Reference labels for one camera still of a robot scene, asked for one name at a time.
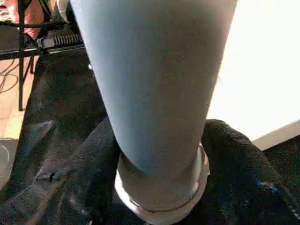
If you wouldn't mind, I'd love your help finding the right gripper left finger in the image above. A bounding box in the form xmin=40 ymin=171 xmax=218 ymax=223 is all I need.
xmin=0 ymin=117 xmax=122 ymax=225

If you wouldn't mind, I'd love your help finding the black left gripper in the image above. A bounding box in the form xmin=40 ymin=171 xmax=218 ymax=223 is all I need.
xmin=0 ymin=31 xmax=86 ymax=60

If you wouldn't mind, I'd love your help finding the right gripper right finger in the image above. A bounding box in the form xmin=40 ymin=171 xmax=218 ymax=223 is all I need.
xmin=187 ymin=119 xmax=300 ymax=225

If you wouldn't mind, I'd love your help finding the white plastic table leg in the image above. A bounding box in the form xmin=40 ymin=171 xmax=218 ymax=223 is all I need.
xmin=69 ymin=0 xmax=240 ymax=180

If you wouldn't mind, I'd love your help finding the black metal stand pole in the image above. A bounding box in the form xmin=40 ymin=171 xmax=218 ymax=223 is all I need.
xmin=17 ymin=0 xmax=27 ymax=112

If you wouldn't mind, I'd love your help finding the black work mat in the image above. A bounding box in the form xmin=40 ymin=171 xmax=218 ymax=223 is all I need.
xmin=0 ymin=47 xmax=300 ymax=225

